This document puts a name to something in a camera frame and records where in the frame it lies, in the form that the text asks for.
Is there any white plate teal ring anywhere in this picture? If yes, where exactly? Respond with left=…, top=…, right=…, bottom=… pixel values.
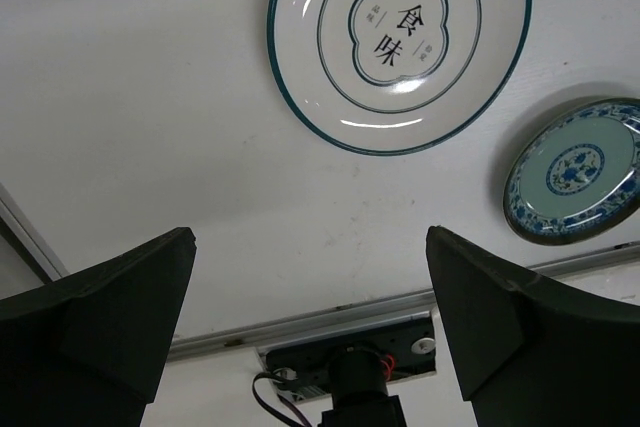
left=266, top=0, right=533, bottom=157

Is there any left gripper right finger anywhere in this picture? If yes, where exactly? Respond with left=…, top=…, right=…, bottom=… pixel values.
left=426, top=226, right=639, bottom=426

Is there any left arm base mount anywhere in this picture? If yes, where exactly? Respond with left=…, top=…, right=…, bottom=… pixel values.
left=251, top=314, right=436, bottom=427

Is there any blue floral small plate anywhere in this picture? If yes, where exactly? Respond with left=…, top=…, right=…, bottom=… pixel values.
left=502, top=98, right=639, bottom=246

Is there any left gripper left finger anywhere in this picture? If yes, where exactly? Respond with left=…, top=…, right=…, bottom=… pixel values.
left=1, top=227, right=196, bottom=426

